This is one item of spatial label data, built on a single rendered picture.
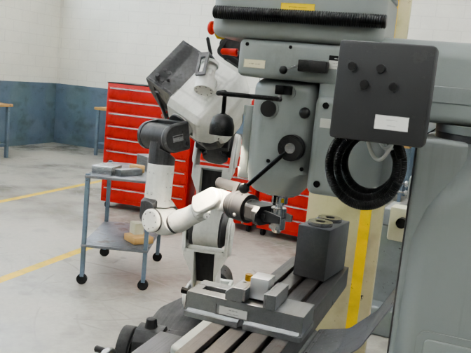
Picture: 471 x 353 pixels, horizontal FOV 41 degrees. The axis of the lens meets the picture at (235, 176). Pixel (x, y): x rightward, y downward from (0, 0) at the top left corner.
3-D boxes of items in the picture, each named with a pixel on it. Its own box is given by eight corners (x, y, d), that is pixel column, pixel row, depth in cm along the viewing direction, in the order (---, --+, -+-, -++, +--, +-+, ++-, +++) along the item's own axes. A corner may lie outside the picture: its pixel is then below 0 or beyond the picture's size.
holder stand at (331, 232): (292, 274, 229) (298, 220, 226) (315, 261, 248) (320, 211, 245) (324, 281, 223) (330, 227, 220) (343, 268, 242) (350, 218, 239)
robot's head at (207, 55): (201, 87, 210) (190, 75, 203) (206, 66, 213) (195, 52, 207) (218, 86, 207) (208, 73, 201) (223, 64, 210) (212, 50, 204)
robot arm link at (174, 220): (192, 223, 199) (150, 243, 210) (212, 221, 208) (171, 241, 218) (182, 192, 202) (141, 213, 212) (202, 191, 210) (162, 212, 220)
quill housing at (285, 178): (237, 192, 175) (249, 76, 171) (261, 183, 194) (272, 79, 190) (304, 203, 169) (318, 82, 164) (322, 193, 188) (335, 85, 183)
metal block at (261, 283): (249, 297, 177) (251, 277, 176) (256, 291, 182) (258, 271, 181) (266, 301, 175) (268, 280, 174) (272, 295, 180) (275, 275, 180)
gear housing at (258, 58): (235, 75, 170) (238, 37, 168) (263, 78, 193) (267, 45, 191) (359, 87, 158) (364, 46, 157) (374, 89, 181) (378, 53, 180)
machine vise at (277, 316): (181, 314, 180) (185, 278, 178) (203, 300, 194) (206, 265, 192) (300, 343, 168) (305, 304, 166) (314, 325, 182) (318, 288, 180)
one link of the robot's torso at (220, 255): (188, 298, 282) (189, 205, 261) (231, 305, 280) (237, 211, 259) (179, 321, 269) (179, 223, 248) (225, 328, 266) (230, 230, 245)
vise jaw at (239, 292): (224, 299, 176) (226, 285, 175) (240, 286, 187) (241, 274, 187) (244, 303, 174) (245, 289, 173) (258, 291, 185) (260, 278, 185)
